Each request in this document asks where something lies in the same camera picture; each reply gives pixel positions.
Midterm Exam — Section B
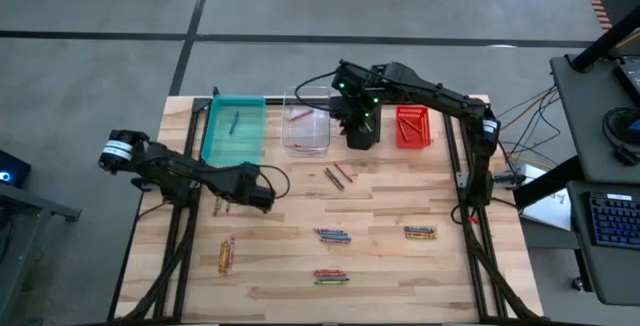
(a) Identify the clear plastic bin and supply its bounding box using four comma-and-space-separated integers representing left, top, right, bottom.
280, 85, 332, 158

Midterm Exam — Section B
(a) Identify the teal plastic bin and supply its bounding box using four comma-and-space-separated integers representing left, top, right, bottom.
199, 94, 267, 168

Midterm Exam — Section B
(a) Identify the red mesh basket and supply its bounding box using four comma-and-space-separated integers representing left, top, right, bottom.
394, 105, 432, 150

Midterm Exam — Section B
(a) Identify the white box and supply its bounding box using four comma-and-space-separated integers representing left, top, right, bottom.
519, 163, 549, 187

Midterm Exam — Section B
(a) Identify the white paper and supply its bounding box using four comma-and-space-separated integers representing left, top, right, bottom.
519, 188, 574, 232

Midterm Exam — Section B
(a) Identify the grey cart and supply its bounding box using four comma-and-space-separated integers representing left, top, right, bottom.
0, 183, 82, 326

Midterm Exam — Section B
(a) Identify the black device blue light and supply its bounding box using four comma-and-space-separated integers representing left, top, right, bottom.
0, 149, 32, 190

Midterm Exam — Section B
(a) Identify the black pole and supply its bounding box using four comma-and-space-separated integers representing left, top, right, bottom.
569, 4, 640, 73

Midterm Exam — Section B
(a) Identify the black keyboard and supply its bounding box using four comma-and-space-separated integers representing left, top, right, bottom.
588, 191, 640, 251

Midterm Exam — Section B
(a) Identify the black laptop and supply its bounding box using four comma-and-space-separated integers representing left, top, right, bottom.
613, 58, 640, 107

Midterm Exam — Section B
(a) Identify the grey keyboard desk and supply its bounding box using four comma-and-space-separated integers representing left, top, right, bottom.
567, 180, 640, 307

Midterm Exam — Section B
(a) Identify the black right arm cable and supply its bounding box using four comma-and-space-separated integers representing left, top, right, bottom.
293, 68, 346, 114

